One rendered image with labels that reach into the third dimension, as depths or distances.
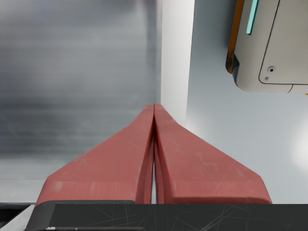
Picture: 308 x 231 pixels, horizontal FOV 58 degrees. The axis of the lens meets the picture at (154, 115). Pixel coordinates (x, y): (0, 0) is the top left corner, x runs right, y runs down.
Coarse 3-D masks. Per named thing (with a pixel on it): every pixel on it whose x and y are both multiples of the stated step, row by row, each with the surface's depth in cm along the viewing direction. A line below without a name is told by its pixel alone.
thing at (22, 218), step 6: (24, 210) 34; (30, 210) 35; (18, 216) 33; (24, 216) 34; (12, 222) 33; (18, 222) 34; (24, 222) 35; (0, 228) 32; (6, 228) 33; (12, 228) 33; (18, 228) 34; (24, 228) 35
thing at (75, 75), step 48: (0, 0) 21; (48, 0) 21; (96, 0) 21; (144, 0) 21; (0, 48) 24; (48, 48) 24; (96, 48) 24; (144, 48) 24; (0, 96) 27; (48, 96) 27; (96, 96) 27; (144, 96) 27; (0, 144) 30; (48, 144) 30; (96, 144) 30; (0, 192) 32
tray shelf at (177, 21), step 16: (176, 0) 22; (192, 0) 22; (176, 16) 22; (192, 16) 22; (176, 32) 23; (192, 32) 23; (176, 48) 24; (176, 64) 25; (176, 80) 26; (176, 96) 27; (176, 112) 28; (0, 208) 38; (16, 208) 38
